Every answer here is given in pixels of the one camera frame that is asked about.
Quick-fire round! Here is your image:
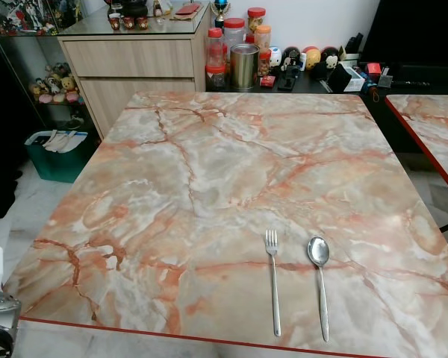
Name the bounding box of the silver metal fork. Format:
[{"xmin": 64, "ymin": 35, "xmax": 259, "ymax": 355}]
[{"xmin": 265, "ymin": 230, "xmax": 282, "ymax": 338}]

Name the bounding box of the yellow plush toy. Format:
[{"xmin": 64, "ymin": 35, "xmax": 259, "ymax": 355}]
[{"xmin": 302, "ymin": 46, "xmax": 323, "ymax": 70}]

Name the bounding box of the black and red plush toy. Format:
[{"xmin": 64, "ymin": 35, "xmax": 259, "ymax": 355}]
[{"xmin": 319, "ymin": 46, "xmax": 342, "ymax": 77}]

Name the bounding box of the green plastic bin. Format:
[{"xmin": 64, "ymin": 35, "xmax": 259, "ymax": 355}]
[{"xmin": 24, "ymin": 130, "xmax": 98, "ymax": 184}]

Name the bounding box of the white and black box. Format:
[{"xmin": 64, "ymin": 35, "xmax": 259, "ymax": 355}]
[{"xmin": 327, "ymin": 63, "xmax": 367, "ymax": 93}]

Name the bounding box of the wide clear red-lid jar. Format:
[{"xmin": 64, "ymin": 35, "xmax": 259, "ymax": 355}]
[{"xmin": 223, "ymin": 18, "xmax": 246, "ymax": 50}]

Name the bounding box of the gold and blue trophy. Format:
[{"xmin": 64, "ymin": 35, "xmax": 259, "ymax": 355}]
[{"xmin": 212, "ymin": 0, "xmax": 233, "ymax": 28}]

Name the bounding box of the black mouse plush toy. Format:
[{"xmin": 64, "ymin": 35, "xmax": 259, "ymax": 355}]
[{"xmin": 282, "ymin": 46, "xmax": 304, "ymax": 72}]

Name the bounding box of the short red-lid orange jar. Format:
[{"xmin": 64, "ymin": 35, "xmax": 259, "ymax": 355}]
[{"xmin": 246, "ymin": 7, "xmax": 267, "ymax": 34}]

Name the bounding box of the glass display shelf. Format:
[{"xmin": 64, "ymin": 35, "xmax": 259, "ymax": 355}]
[{"xmin": 0, "ymin": 0, "xmax": 99, "ymax": 129}]

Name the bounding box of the steel canister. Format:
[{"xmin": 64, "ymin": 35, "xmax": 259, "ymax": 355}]
[{"xmin": 230, "ymin": 43, "xmax": 260, "ymax": 91}]

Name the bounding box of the black television screen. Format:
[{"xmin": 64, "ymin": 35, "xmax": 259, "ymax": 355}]
[{"xmin": 361, "ymin": 0, "xmax": 448, "ymax": 69}]

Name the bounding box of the slim red-lid plastic jar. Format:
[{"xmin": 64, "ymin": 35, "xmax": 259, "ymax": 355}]
[{"xmin": 205, "ymin": 28, "xmax": 227, "ymax": 90}]

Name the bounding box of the light wooden drawer cabinet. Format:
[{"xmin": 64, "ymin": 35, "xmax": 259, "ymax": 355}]
[{"xmin": 58, "ymin": 6, "xmax": 212, "ymax": 139}]

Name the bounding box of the silver metal spoon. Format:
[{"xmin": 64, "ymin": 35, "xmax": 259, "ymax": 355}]
[{"xmin": 307, "ymin": 236, "xmax": 332, "ymax": 343}]

